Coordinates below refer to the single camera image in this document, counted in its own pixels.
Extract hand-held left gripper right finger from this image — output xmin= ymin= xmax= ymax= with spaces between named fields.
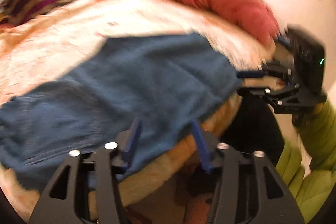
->
xmin=190 ymin=119 xmax=305 ymax=224

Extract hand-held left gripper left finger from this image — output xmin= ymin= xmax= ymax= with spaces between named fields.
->
xmin=29 ymin=118 xmax=143 ymax=224

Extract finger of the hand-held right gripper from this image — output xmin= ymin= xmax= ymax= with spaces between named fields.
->
xmin=236 ymin=58 xmax=294 ymax=80
xmin=237 ymin=82 xmax=300 ymax=107

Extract blue denim pants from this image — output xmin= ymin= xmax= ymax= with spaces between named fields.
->
xmin=0 ymin=32 xmax=243 ymax=191

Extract person's right forearm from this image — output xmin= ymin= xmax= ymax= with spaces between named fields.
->
xmin=292 ymin=100 xmax=336 ymax=172

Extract person's dark legs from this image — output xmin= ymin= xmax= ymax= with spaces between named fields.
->
xmin=220 ymin=93 xmax=285 ymax=165

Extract person's green jacket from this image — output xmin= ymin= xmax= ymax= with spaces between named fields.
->
xmin=275 ymin=140 xmax=334 ymax=219

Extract peach printed blanket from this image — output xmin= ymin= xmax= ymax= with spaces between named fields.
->
xmin=0 ymin=0 xmax=279 ymax=222

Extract purple striped pillow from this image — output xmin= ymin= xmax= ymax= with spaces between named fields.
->
xmin=0 ymin=0 xmax=80 ymax=26

